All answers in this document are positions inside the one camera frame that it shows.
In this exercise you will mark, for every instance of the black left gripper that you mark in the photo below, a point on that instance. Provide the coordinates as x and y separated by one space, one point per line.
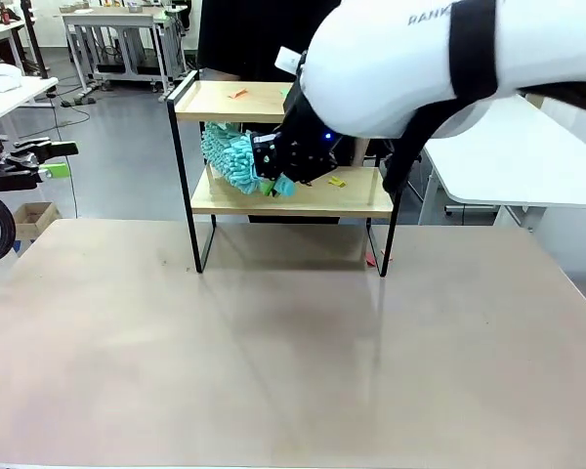
0 173

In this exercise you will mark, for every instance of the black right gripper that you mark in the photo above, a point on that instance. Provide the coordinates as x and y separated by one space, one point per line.
307 146

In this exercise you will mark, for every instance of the teal microfibre duster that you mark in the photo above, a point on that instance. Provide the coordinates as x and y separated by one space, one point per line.
227 156

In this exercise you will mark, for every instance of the person's right forearm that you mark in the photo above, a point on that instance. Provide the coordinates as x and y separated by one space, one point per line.
226 75

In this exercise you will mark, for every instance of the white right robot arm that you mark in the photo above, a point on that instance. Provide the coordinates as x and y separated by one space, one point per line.
395 63

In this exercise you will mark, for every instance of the yellow paper scrap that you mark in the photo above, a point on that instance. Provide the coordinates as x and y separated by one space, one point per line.
337 182

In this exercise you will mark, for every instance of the cardboard box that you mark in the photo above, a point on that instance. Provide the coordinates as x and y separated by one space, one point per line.
31 220

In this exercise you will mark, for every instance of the white side table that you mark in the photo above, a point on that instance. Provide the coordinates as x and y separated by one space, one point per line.
24 95

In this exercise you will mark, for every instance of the orange paper scrap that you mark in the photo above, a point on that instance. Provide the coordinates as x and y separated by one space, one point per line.
239 93

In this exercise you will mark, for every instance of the white cloth pile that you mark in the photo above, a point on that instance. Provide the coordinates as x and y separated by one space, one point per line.
0 78

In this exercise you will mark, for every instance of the black pole stand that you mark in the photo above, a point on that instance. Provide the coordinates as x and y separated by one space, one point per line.
35 41

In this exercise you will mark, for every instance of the large red paper scrap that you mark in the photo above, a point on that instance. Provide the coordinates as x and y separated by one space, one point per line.
370 259

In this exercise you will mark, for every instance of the person in black T-shirt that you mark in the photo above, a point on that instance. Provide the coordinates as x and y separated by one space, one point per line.
254 39

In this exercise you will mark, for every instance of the two-tier wooden shelf black frame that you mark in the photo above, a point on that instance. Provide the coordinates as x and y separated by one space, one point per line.
293 200

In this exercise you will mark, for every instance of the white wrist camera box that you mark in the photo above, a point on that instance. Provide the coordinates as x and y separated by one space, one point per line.
288 59

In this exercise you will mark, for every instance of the grey metal frame table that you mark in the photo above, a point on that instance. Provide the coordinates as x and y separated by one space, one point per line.
107 19

